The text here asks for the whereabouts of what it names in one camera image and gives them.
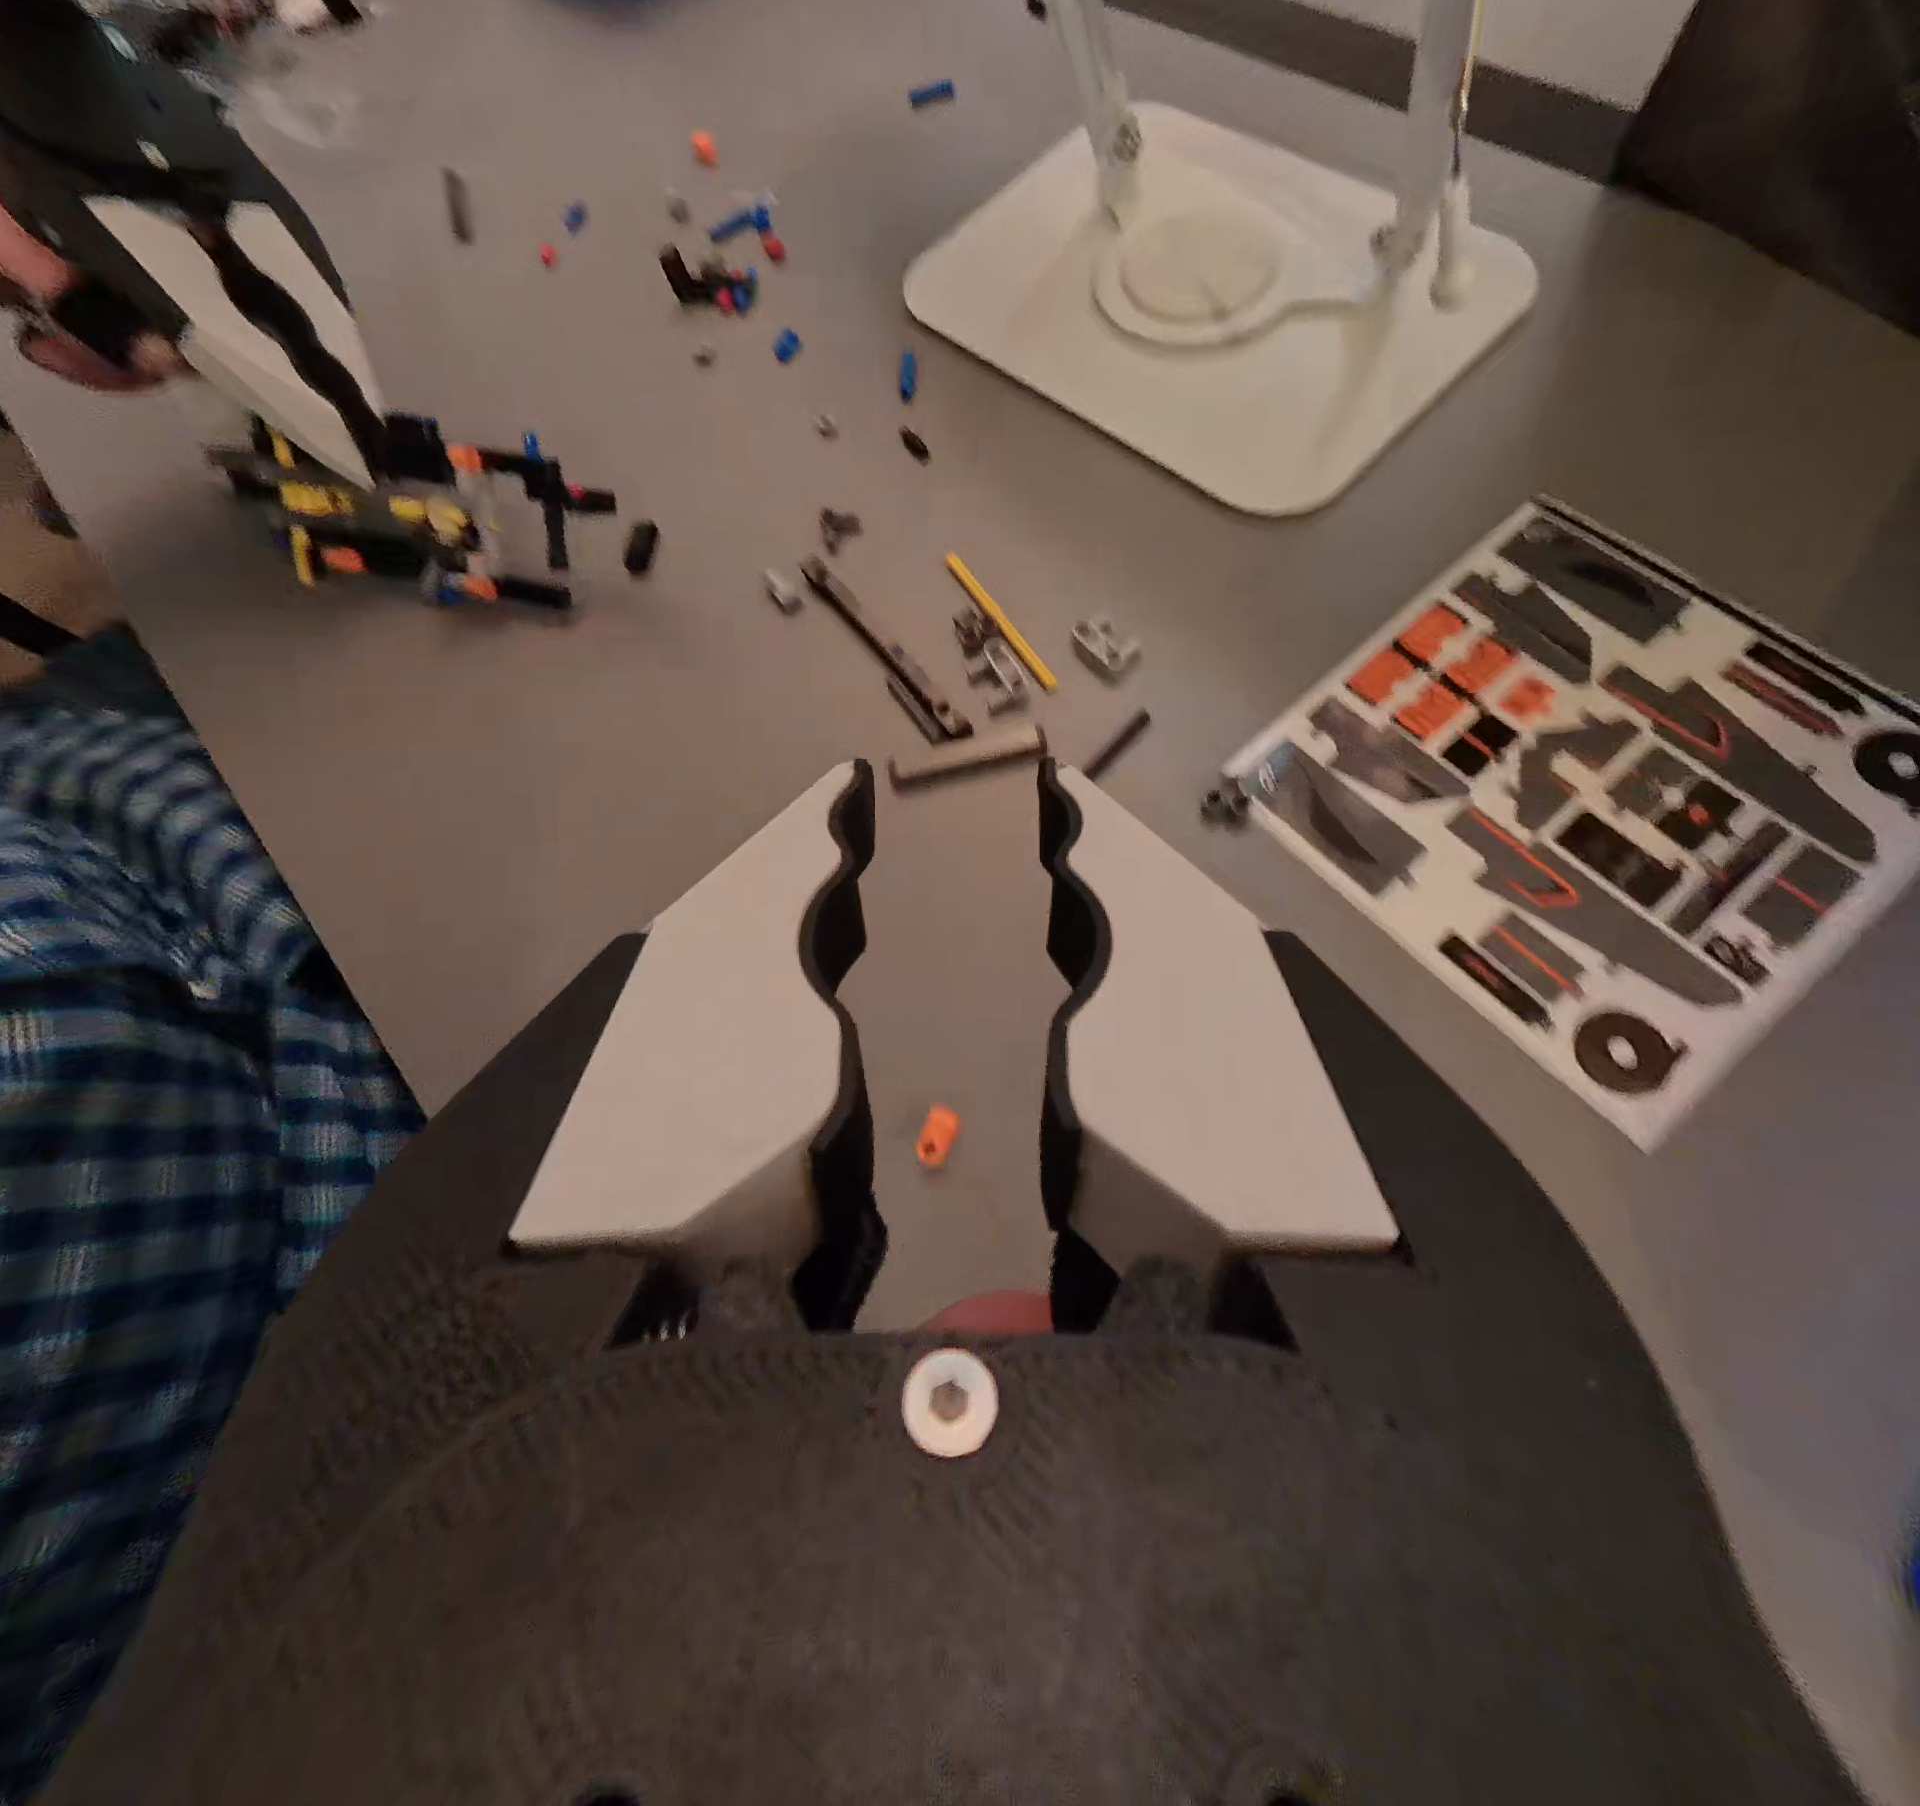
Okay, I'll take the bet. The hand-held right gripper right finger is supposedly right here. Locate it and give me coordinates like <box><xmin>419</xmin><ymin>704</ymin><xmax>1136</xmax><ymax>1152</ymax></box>
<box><xmin>1037</xmin><ymin>760</ymin><xmax>1405</xmax><ymax>1334</ymax></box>

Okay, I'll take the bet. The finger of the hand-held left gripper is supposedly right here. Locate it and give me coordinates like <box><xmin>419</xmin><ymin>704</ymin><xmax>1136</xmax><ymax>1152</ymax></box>
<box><xmin>87</xmin><ymin>196</ymin><xmax>382</xmax><ymax>493</ymax></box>
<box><xmin>223</xmin><ymin>203</ymin><xmax>395</xmax><ymax>470</ymax></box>

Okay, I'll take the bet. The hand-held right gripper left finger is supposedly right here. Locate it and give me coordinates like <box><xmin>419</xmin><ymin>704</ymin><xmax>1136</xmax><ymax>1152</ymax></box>
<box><xmin>507</xmin><ymin>758</ymin><xmax>886</xmax><ymax>1334</ymax></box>

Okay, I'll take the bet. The black lego chassis model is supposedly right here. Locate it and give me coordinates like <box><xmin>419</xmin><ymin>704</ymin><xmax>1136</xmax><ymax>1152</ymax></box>
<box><xmin>207</xmin><ymin>413</ymin><xmax>618</xmax><ymax>620</ymax></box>

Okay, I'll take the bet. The dark grey lego beam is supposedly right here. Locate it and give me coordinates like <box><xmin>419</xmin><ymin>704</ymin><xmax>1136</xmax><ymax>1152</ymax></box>
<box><xmin>890</xmin><ymin>726</ymin><xmax>1051</xmax><ymax>795</ymax></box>

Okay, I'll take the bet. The lego sticker sheet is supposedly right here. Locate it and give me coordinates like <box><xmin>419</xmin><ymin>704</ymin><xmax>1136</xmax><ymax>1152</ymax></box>
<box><xmin>1222</xmin><ymin>493</ymin><xmax>1920</xmax><ymax>1162</ymax></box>

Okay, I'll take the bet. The yellow lego axle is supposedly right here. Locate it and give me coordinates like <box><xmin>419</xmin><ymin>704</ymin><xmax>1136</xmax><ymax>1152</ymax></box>
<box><xmin>941</xmin><ymin>553</ymin><xmax>1062</xmax><ymax>692</ymax></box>

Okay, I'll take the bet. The person's left hand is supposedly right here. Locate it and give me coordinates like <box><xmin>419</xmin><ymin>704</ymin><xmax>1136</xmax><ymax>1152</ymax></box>
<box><xmin>0</xmin><ymin>209</ymin><xmax>188</xmax><ymax>391</ymax></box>

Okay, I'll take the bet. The person's plaid shirt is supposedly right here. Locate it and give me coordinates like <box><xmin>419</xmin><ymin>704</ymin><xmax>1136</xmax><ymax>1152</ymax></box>
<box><xmin>0</xmin><ymin>620</ymin><xmax>435</xmax><ymax>1806</ymax></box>

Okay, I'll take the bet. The white book stand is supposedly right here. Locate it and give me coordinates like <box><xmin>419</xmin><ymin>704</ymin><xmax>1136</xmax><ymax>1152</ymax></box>
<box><xmin>906</xmin><ymin>0</ymin><xmax>1741</xmax><ymax>519</ymax></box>

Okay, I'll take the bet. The small black lego bracket assembly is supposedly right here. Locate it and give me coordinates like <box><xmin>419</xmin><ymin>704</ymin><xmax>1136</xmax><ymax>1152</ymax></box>
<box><xmin>658</xmin><ymin>243</ymin><xmax>760</xmax><ymax>320</ymax></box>

